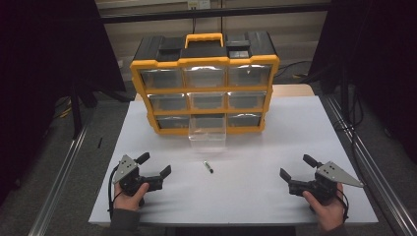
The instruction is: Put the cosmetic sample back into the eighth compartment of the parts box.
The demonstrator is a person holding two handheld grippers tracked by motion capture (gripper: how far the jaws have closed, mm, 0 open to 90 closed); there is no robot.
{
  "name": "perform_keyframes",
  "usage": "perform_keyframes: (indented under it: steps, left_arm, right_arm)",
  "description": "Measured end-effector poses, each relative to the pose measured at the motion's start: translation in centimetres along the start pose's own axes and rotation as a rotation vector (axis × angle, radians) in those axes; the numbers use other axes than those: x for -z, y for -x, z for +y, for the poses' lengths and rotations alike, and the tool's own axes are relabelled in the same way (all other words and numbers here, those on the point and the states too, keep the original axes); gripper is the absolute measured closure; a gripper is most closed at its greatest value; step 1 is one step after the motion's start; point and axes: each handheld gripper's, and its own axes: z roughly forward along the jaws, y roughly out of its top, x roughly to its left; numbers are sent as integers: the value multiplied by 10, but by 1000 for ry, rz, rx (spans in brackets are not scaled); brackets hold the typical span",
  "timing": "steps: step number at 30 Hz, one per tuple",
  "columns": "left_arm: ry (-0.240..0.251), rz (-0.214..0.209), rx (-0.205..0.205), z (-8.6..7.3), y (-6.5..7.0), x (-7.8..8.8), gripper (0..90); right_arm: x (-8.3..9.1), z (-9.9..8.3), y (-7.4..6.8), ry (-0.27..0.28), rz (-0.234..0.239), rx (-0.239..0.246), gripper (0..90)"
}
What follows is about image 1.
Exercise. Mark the black curtain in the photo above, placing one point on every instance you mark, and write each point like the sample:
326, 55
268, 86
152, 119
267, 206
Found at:
42, 65
383, 49

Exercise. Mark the white wall socket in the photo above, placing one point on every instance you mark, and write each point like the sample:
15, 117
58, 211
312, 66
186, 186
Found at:
198, 4

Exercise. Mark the person's right hand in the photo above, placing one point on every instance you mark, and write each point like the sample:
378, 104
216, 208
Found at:
329, 213

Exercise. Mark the yellow black organizer cabinet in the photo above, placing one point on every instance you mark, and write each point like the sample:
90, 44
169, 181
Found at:
203, 52

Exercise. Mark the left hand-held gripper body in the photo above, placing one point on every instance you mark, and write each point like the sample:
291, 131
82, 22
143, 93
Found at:
126, 170

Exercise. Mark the set of closed clear drawers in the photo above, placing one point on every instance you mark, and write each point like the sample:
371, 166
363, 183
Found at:
162, 78

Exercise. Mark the black horizontal bar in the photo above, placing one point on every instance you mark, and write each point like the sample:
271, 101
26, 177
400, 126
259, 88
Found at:
213, 13

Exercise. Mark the metal floor rail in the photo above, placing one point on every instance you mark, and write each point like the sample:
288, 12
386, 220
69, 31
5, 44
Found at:
377, 164
57, 183

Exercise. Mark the small black floor piece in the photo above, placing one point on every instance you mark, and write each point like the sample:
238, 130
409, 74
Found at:
100, 143

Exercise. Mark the small green screw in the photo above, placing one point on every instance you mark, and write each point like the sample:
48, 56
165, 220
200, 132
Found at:
208, 166

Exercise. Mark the clear plastic drawer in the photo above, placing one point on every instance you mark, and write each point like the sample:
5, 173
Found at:
207, 136

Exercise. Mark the black stand leg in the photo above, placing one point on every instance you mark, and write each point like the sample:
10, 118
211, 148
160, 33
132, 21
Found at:
76, 111
345, 95

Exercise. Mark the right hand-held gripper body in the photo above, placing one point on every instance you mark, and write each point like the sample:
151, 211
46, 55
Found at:
327, 183

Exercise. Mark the person's left hand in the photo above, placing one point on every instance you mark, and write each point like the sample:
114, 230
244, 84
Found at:
128, 202

